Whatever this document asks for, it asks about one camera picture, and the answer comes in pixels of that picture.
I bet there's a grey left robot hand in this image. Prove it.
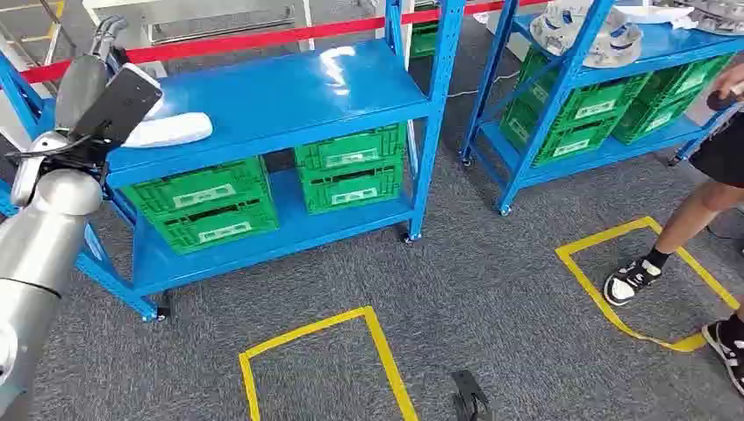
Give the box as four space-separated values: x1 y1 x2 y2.
54 14 129 132

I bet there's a white curved plastic part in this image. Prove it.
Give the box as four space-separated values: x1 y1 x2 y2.
122 111 214 149

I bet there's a green plastic crate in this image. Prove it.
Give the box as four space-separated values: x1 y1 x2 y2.
120 155 272 221
611 91 700 147
293 123 408 175
516 49 652 128
634 53 735 112
152 197 281 256
498 98 621 169
409 22 440 60
301 162 405 216

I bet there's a red barrier tape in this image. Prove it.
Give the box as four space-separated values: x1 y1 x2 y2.
20 0 547 85

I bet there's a large blue metal shelf rack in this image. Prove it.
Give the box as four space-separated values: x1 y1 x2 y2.
0 0 466 324

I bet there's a grey metal parts pile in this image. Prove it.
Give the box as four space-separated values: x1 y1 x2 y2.
674 0 744 37
529 0 644 70

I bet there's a white flat plastic part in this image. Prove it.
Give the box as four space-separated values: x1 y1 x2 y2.
614 4 697 26

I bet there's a person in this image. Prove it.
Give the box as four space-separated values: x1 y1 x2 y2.
602 54 744 397

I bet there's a person's hand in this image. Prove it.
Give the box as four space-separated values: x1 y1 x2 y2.
705 58 744 112

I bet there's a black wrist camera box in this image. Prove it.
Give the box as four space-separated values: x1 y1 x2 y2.
72 62 165 146

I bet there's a white metal table frame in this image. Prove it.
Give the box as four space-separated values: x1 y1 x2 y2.
81 0 316 54

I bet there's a white floor cable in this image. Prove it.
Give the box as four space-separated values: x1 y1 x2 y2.
446 70 522 99

